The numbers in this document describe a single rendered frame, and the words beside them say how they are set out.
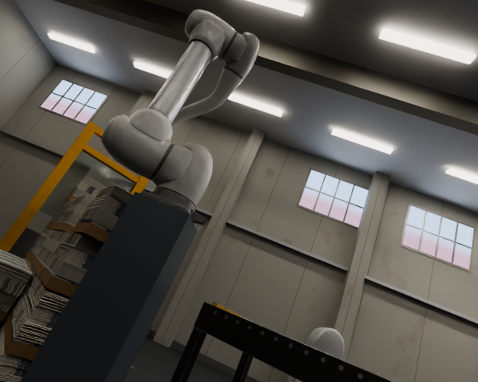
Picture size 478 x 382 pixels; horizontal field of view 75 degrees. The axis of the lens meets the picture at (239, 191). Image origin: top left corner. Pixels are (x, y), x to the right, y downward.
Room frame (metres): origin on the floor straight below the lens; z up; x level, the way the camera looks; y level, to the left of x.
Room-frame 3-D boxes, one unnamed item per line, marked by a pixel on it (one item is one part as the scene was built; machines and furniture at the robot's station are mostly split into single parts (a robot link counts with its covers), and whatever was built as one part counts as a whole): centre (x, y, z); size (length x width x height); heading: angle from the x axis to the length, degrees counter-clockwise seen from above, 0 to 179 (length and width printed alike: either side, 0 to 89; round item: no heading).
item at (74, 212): (2.01, 0.70, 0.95); 0.38 x 0.29 x 0.23; 121
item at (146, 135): (1.02, 0.40, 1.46); 0.22 x 0.16 x 0.77; 106
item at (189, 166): (1.07, 0.20, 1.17); 0.18 x 0.16 x 0.22; 106
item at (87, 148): (2.89, 1.22, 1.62); 0.75 x 0.06 x 0.06; 120
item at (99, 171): (2.91, 1.23, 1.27); 0.57 x 0.01 x 0.65; 120
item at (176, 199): (1.07, 0.17, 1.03); 0.22 x 0.18 x 0.06; 81
